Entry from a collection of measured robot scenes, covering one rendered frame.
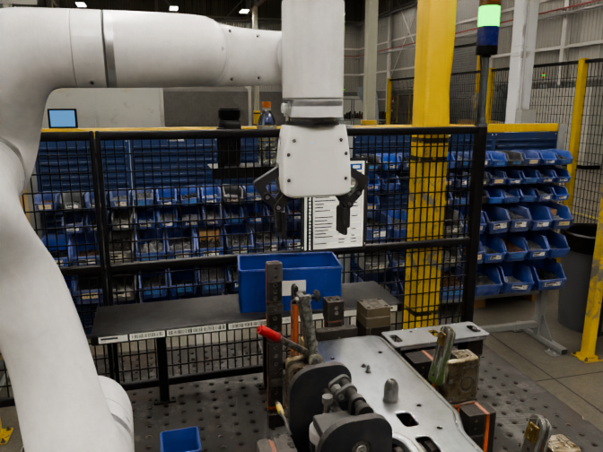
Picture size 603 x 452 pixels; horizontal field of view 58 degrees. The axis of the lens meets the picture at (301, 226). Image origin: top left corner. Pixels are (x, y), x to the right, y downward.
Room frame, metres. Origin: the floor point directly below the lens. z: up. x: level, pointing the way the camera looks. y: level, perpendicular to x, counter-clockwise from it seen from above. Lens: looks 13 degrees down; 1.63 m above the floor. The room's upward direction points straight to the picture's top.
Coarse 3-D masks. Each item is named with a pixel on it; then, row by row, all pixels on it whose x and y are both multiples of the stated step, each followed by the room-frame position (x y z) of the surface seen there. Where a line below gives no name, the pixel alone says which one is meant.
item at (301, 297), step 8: (296, 296) 1.14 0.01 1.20; (304, 296) 1.12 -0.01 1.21; (312, 296) 1.13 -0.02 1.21; (320, 296) 1.13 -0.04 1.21; (296, 304) 1.12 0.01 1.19; (304, 304) 1.12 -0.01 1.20; (304, 312) 1.12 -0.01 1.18; (304, 320) 1.12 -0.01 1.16; (312, 320) 1.12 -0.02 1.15; (304, 328) 1.12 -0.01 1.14; (312, 328) 1.12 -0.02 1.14; (304, 336) 1.13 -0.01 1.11; (312, 336) 1.12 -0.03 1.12; (304, 344) 1.15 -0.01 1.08; (312, 344) 1.12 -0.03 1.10; (312, 352) 1.12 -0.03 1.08
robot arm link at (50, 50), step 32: (0, 32) 0.61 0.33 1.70; (32, 32) 0.62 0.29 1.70; (64, 32) 0.63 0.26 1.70; (96, 32) 0.64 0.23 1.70; (0, 64) 0.61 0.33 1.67; (32, 64) 0.62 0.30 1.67; (64, 64) 0.63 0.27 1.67; (96, 64) 0.64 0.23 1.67; (0, 96) 0.62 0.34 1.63; (32, 96) 0.64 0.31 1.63; (0, 128) 0.67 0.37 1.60; (32, 128) 0.68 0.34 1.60; (32, 160) 0.72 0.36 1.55
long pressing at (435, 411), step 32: (320, 352) 1.28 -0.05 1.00; (352, 352) 1.28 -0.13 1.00; (384, 352) 1.28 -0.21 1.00; (384, 384) 1.12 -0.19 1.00; (416, 384) 1.12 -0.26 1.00; (384, 416) 0.99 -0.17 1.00; (416, 416) 0.99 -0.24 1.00; (448, 416) 0.99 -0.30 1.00; (416, 448) 0.88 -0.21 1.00; (448, 448) 0.88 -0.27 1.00; (480, 448) 0.89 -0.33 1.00
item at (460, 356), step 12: (456, 360) 1.15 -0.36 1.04; (468, 360) 1.16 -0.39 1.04; (456, 372) 1.15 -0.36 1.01; (468, 372) 1.16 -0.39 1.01; (444, 384) 1.15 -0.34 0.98; (456, 384) 1.15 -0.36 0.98; (468, 384) 1.16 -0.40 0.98; (444, 396) 1.15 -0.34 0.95; (456, 396) 1.15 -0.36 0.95; (468, 396) 1.16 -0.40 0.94; (456, 408) 1.16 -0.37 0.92
